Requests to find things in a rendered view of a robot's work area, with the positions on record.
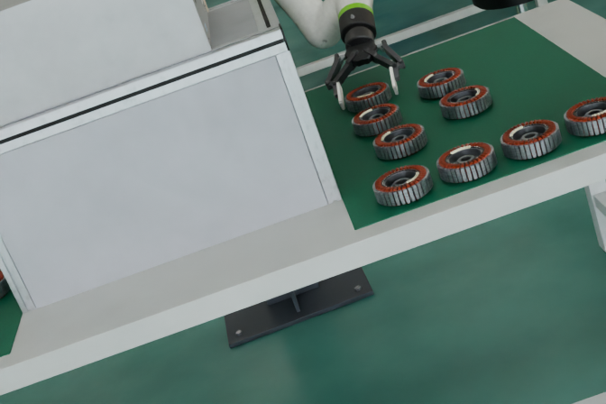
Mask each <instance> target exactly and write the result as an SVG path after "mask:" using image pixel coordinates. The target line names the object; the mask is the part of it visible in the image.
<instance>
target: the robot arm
mask: <svg viewBox="0 0 606 404"><path fill-rule="evenodd" d="M275 2H276V3H277V4H278V5H279V6H280V7H281V8H282V9H283V11H284V12H285V13H286V14H287V15H288V16H289V17H290V18H291V19H292V21H293V22H294V24H296V25H297V27H298V28H299V29H300V31H301V32H302V33H303V35H304V36H305V38H306V39H307V40H308V42H309V43H310V44H311V45H313V46H315V47H317V48H319V49H327V48H330V47H333V46H334V45H336V44H337V43H338V42H339V41H340V39H342V41H343V43H344V44H345V48H346V53H345V54H344V55H339V54H338V53H336V54H335V60H334V63H333V65H332V67H331V69H330V71H329V73H328V75H327V78H326V81H325V84H326V87H327V89H328V90H331V89H333V90H334V95H335V98H338V101H339V105H340V106H341V108H342V110H345V107H344V94H343V89H342V87H341V86H342V84H343V83H344V81H345V80H346V78H347V77H348V76H349V74H350V73H351V72H352V70H354V69H355V68H356V67H357V66H358V67H360V66H362V65H364V64H369V63H370V62H371V61H372V62H374V63H376V64H377V63H378V64H380V65H382V66H383V67H385V68H387V69H389V70H390V78H391V83H392V88H393V90H394V92H395V95H398V94H399V92H398V87H397V82H396V81H399V80H400V77H399V70H400V69H404V68H406V66H405V63H404V61H403V59H402V58H401V57H400V56H399V55H398V54H397V53H396V52H395V51H394V50H393V49H392V48H390V47H389V46H388V44H387V42H386V40H382V41H381V43H380V44H378V45H376V44H375V41H374V39H375V37H376V33H377V32H376V26H375V21H374V16H373V10H372V6H373V0H325V1H324V2H323V1H322V0H275ZM378 50H381V51H383V52H386V54H387V55H388V56H389V57H390V58H391V59H392V60H393V61H394V62H393V61H391V60H388V59H386V58H384V57H382V56H381V55H380V54H378V53H377V52H378ZM344 60H346V61H345V64H344V63H343V62H344ZM342 64H344V66H343V67H342V68H341V66H342ZM340 69H341V70H340Z"/></svg>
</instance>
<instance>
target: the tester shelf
mask: <svg viewBox="0 0 606 404"><path fill-rule="evenodd" d="M207 14H208V22H209V31H210V38H211V46H212V50H211V51H208V52H205V53H202V54H199V55H197V56H195V57H192V58H189V59H187V60H183V61H180V62H178V63H175V64H172V65H169V66H167V67H165V68H162V69H157V70H155V71H153V72H150V73H147V74H145V75H142V76H140V77H137V78H133V79H130V80H127V81H125V82H123V83H120V84H117V85H114V86H112V87H108V88H105V89H102V90H100V91H97V92H95V93H92V94H90V95H87V96H83V97H81V98H78V99H75V100H72V101H69V102H68V103H65V104H62V105H59V106H55V107H53V108H50V109H48V110H45V111H42V112H39V113H37V114H35V115H30V116H27V117H25V118H23V119H20V120H17V121H15V122H12V123H10V124H5V125H3V126H0V154H3V153H6V152H10V151H12V150H15V149H18V148H21V147H23V146H25V145H28V144H31V143H34V142H38V141H40V140H43V139H45V138H48V137H51V136H53V135H55V134H58V133H63V132H66V131H67V130H70V129H73V128H76V127H78V126H81V125H83V124H88V123H90V122H93V121H95V120H98V119H100V118H103V117H106V116H109V115H112V114H115V113H118V112H121V111H123V110H125V109H128V108H131V107H133V106H137V105H140V104H143V103H145V102H148V101H151V100H153V99H155V98H158V97H161V96H165V95H168V94H170V93H173V92H176V91H178V90H181V89H183V88H186V87H190V86H193V85H196V84H198V83H200V82H203V81H206V80H209V79H211V78H215V77H218V76H220V75H223V74H225V73H228V72H231V71H233V70H236V69H240V68H242V67H245V66H248V65H251V64H253V63H255V62H258V61H261V60H265V59H268V58H270V57H273V56H275V55H278V54H281V53H283V52H286V51H289V45H288V43H287V40H286V38H285V35H284V32H283V30H282V28H281V25H280V22H279V19H278V17H277V15H276V13H275V11H274V9H273V6H272V4H271V0H230V1H228V2H225V3H222V4H220V5H216V6H213V7H210V8H208V13H207Z"/></svg>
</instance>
